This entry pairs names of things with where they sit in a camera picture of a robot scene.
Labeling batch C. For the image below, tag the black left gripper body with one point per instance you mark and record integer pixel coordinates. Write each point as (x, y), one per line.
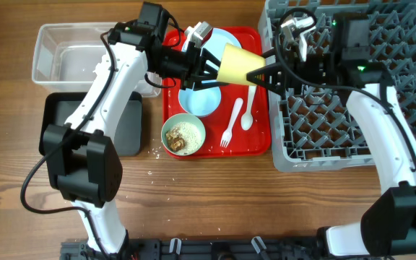
(178, 63)

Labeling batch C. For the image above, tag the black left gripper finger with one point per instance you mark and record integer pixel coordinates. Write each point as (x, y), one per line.
(209, 65)
(207, 85)

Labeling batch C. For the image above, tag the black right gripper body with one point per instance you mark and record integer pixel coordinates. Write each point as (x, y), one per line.
(278, 76)

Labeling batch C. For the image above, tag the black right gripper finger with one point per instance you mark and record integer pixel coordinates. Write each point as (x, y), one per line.
(269, 53)
(270, 77)

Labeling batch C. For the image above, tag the light blue bowl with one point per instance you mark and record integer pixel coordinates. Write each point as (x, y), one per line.
(200, 103)

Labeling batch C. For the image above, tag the yellow plastic cup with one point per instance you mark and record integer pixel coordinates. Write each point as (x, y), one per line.
(236, 63)

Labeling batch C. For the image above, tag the green bowl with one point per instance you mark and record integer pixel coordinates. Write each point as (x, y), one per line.
(182, 117)

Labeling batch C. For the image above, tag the white plastic spoon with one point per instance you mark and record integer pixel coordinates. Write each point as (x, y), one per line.
(247, 118)

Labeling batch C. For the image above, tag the rice and food scraps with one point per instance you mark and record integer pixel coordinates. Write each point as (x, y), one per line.
(183, 139)

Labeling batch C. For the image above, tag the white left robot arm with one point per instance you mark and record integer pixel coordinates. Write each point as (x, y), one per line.
(82, 160)

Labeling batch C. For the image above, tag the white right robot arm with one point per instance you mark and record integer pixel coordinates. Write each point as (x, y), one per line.
(388, 227)

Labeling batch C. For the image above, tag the black waste tray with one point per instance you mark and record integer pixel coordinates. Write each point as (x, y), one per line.
(60, 105)

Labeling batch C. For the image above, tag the light blue plate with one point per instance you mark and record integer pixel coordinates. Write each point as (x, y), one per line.
(216, 43)

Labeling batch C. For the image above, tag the white plastic fork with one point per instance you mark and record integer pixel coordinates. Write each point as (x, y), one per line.
(228, 133)

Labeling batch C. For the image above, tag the red plastic tray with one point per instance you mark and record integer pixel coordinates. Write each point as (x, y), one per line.
(257, 139)

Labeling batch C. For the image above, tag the clear plastic bin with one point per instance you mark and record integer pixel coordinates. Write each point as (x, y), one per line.
(66, 55)

